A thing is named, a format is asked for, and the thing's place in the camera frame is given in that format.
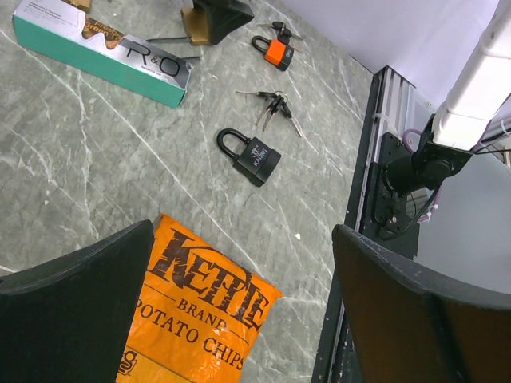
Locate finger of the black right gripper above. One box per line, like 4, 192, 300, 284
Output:
193, 0, 254, 44

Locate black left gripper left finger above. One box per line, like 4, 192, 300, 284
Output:
1, 220, 153, 382

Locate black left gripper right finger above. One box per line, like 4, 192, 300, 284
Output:
350, 247, 510, 382

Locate orange padlock key bunch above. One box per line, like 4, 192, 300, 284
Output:
258, 21, 303, 45

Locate orange black padlock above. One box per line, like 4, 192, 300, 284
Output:
251, 35, 295, 72

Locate black padlock key bunch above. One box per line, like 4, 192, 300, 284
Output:
236, 90, 304, 138

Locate black Kaijing padlock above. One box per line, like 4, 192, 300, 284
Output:
216, 128, 281, 188

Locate large brass padlock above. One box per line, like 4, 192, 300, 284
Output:
145, 7, 211, 45

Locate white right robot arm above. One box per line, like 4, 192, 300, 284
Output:
382, 1, 510, 195

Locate orange Kettle chips bag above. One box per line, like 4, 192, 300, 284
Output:
116, 215, 282, 382

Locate green white toothpaste box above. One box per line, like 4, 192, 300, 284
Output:
12, 1, 192, 108

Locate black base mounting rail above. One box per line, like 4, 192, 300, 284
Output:
312, 67, 418, 382

